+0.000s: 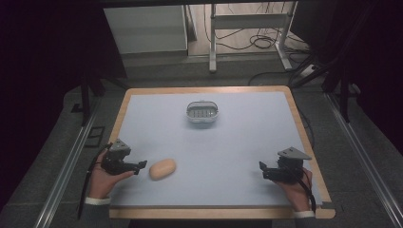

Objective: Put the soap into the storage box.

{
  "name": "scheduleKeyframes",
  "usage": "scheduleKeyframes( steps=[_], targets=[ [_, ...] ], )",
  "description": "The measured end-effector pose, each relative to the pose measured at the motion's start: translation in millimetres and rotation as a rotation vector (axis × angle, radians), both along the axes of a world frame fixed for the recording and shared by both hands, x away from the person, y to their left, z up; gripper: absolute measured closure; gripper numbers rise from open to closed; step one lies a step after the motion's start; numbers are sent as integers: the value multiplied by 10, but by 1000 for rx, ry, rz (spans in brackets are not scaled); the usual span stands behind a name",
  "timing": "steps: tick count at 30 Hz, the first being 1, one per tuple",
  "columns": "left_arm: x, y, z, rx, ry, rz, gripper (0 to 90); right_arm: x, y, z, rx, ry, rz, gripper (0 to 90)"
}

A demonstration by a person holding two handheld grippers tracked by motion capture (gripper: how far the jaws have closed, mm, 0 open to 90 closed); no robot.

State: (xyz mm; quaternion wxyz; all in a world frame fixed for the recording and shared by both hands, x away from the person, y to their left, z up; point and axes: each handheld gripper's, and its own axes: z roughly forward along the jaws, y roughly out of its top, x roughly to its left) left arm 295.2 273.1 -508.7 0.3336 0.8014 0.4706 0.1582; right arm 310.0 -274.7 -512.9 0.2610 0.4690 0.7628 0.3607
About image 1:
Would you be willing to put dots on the white table mat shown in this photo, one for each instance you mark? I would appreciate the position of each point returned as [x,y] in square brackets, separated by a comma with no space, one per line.
[221,152]

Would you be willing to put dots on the person's right hand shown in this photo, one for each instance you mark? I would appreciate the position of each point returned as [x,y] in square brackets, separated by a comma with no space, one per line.
[296,193]

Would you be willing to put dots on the orange bread roll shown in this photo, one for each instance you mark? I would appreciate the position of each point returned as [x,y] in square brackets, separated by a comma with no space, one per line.
[162,169]

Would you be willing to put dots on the person's left hand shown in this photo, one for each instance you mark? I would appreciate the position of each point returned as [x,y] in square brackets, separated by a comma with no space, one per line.
[103,182]

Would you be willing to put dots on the white metal stand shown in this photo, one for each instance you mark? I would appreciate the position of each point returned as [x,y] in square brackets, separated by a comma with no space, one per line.
[250,21]

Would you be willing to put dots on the dark curtain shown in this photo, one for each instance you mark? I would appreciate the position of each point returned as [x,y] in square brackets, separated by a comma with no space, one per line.
[47,47]
[374,63]

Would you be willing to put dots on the white plastic basket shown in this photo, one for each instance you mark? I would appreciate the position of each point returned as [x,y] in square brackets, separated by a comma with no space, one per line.
[202,111]

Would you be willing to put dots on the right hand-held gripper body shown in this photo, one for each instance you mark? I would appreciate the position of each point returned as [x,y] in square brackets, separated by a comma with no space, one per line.
[286,167]

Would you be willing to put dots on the metal floor rail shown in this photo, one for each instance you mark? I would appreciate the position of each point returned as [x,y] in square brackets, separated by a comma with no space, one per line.
[66,171]
[364,152]

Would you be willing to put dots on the white cabinet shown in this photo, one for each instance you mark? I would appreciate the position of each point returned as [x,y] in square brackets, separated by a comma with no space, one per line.
[145,28]

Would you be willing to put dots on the black stand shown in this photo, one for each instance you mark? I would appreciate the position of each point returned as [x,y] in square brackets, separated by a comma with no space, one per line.
[344,95]
[85,98]

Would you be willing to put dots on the wooden table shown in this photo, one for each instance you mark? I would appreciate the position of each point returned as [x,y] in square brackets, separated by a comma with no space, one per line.
[202,214]

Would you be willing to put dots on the black floor frame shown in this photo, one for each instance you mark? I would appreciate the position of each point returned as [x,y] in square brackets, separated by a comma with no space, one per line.
[95,136]

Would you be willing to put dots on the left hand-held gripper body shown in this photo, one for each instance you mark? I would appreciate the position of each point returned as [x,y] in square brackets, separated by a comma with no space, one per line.
[114,161]

